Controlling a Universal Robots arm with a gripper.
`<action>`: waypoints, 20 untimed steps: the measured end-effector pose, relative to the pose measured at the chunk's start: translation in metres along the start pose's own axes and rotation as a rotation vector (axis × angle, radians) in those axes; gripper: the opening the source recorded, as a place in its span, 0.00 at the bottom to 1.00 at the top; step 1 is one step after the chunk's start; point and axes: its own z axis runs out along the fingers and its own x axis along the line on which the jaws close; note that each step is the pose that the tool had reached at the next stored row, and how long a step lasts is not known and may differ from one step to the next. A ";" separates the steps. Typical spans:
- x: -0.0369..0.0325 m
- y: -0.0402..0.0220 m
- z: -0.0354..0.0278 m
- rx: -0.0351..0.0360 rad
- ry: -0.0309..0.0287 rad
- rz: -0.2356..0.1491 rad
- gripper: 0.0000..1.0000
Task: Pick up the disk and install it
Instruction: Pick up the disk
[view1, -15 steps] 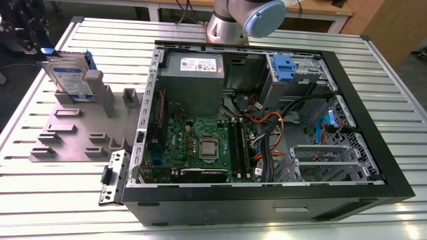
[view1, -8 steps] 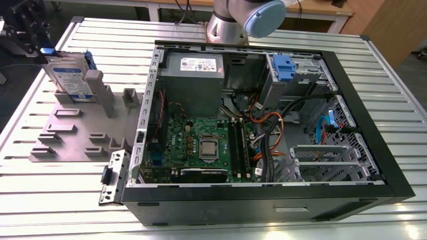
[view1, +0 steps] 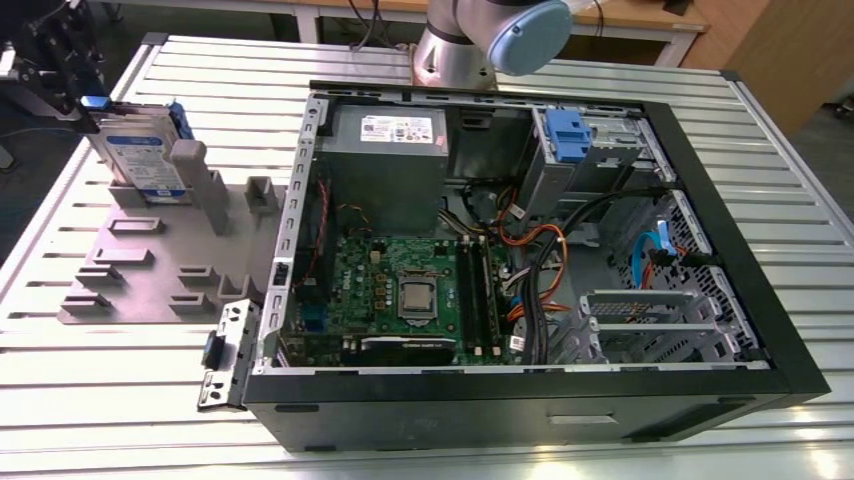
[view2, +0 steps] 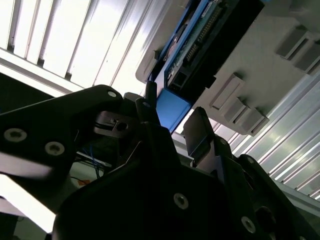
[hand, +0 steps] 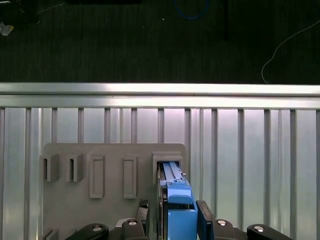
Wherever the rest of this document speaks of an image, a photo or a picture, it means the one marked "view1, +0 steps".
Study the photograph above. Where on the hard disk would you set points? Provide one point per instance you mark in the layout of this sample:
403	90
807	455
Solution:
140	150

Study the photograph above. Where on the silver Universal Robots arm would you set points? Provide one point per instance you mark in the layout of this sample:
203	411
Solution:
454	60

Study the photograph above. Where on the grey parts rack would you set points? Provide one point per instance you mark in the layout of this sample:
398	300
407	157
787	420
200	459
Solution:
167	260

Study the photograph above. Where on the grey power supply unit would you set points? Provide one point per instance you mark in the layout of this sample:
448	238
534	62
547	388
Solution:
380	190

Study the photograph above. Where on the green motherboard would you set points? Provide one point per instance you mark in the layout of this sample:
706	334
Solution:
427	250

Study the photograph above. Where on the silver CPU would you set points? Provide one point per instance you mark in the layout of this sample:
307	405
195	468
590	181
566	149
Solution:
418	296

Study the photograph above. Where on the metal CPU socket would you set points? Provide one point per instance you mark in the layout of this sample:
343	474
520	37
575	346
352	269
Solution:
402	320

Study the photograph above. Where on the black graphics card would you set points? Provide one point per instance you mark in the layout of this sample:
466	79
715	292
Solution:
400	347

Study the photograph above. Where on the blue plastic drive latch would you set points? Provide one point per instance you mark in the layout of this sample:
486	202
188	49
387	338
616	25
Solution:
567	135

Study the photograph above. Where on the black RAM slot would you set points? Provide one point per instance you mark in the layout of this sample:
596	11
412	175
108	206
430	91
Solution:
491	300
470	300

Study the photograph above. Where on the grey metal drive cage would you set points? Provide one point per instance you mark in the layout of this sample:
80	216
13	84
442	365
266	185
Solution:
567	185

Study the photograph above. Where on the wooden desk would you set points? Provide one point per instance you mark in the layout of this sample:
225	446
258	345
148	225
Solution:
640	15

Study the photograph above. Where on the black open PC case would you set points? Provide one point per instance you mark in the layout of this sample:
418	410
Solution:
467	415

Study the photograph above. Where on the wooden cabinet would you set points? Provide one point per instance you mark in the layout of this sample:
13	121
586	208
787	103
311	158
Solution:
787	60

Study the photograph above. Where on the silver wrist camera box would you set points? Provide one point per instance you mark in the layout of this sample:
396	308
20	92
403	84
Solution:
13	65

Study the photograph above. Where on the silver expansion slot bracket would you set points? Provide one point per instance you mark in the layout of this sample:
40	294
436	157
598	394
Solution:
233	320

